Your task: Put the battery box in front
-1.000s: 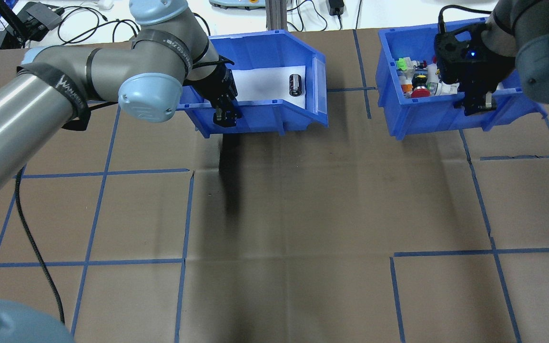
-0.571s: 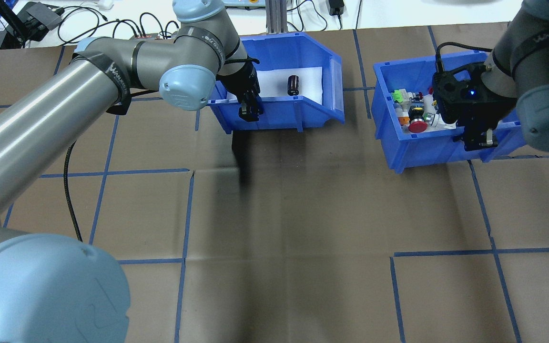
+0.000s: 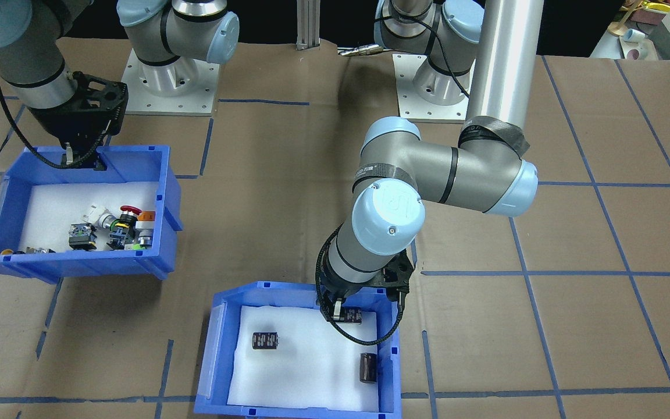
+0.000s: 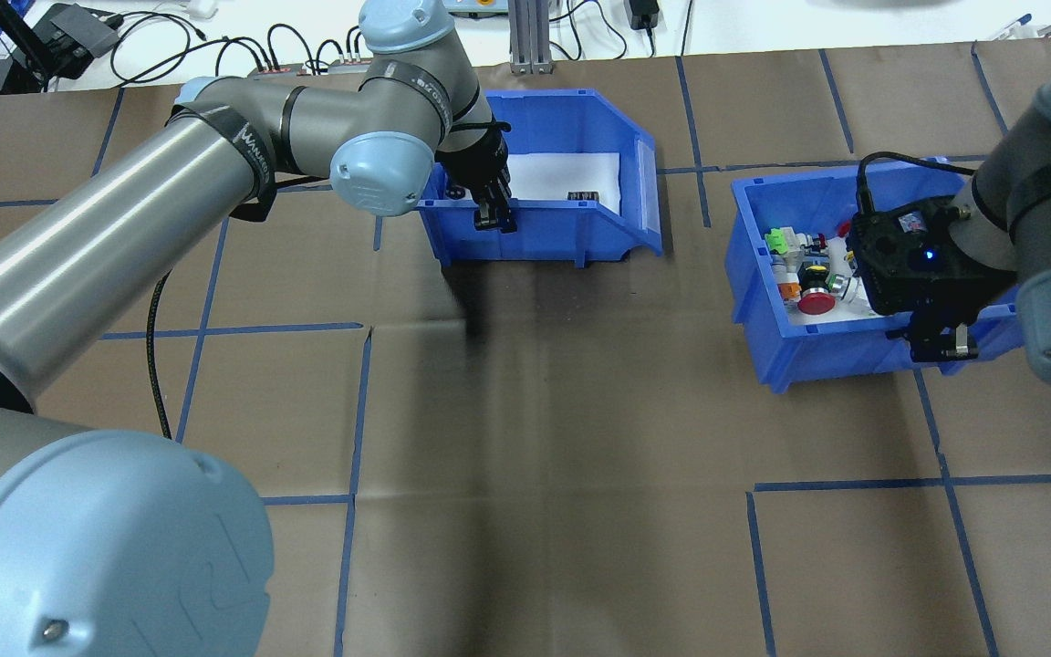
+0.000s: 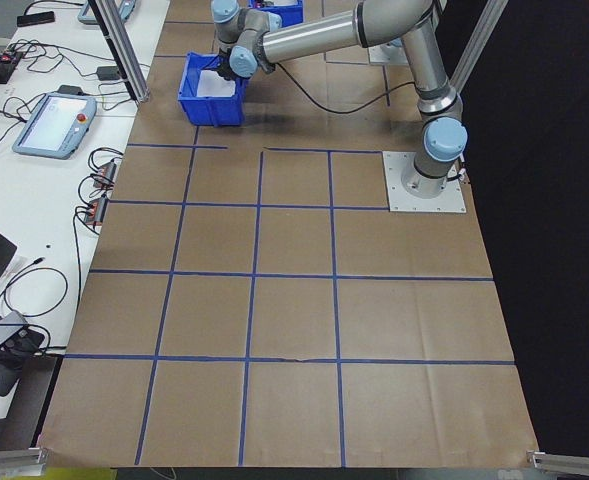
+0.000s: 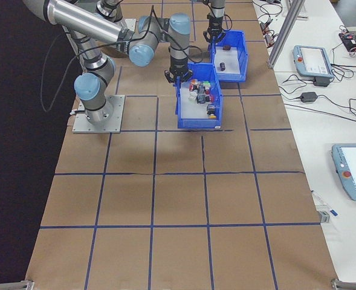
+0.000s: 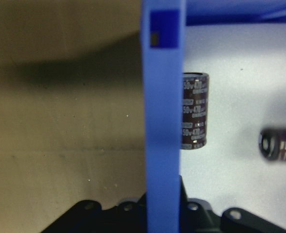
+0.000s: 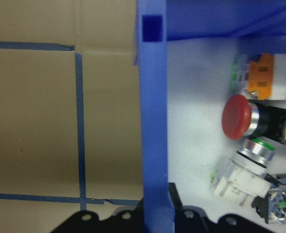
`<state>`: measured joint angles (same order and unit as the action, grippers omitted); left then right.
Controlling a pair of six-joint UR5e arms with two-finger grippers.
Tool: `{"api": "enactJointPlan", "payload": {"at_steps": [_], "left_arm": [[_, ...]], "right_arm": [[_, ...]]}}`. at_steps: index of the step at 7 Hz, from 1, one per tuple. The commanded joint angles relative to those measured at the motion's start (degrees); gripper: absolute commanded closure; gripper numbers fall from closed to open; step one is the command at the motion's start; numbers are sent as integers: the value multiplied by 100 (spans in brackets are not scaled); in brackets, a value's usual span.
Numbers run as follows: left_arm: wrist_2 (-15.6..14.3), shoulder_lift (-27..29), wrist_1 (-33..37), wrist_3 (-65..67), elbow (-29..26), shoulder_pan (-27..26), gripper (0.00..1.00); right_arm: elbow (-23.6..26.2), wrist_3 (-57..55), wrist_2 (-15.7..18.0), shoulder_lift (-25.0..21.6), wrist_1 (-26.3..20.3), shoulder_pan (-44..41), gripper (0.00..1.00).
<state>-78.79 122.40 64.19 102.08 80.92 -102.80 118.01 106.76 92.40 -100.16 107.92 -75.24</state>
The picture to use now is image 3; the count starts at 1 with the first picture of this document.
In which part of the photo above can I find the white square base plate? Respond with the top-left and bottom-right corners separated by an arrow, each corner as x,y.
392,54 -> 475,123
121,49 -> 220,117

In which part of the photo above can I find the aluminium profile post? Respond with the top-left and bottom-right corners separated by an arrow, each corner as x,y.
296,0 -> 321,52

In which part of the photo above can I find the blue plastic storage bin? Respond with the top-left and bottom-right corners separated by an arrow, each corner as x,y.
194,281 -> 402,418
0,144 -> 184,285

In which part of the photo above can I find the red button black contact block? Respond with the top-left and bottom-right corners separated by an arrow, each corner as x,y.
69,224 -> 98,251

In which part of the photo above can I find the silver metal connector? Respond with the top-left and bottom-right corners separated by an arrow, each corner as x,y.
338,44 -> 383,57

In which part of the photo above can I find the green contact block switch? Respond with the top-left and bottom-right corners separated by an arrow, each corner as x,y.
126,230 -> 155,252

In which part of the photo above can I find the red mushroom button yellow ring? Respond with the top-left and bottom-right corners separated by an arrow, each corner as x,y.
107,205 -> 142,250

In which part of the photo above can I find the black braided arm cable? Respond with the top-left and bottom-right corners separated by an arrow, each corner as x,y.
0,61 -> 119,171
315,224 -> 405,347

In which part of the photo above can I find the white foam liner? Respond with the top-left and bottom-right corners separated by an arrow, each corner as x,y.
15,182 -> 161,252
227,304 -> 383,411

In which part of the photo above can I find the white grey push button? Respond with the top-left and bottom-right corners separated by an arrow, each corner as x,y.
82,204 -> 116,230

